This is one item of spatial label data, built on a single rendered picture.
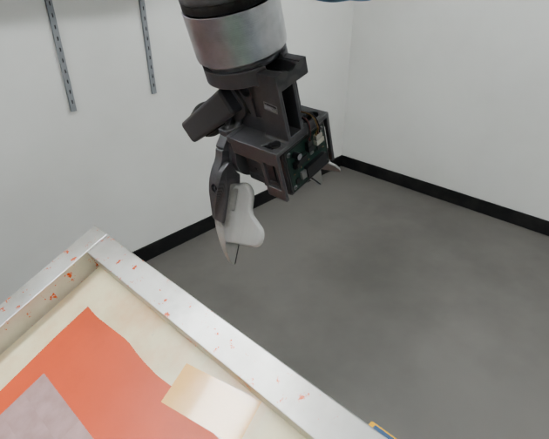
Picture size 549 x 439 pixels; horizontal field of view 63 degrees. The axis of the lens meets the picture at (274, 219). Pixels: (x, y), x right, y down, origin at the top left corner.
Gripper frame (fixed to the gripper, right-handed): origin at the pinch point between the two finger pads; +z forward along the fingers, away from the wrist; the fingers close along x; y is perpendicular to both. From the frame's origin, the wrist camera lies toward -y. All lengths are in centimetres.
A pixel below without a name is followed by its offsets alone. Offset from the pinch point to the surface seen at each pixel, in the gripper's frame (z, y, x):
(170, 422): 10.2, 2.1, -22.0
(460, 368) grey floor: 184, -8, 92
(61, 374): 10.8, -14.3, -27.2
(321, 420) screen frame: 5.9, 16.1, -13.2
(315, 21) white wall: 90, -200, 239
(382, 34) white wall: 116, -170, 284
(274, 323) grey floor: 172, -96, 52
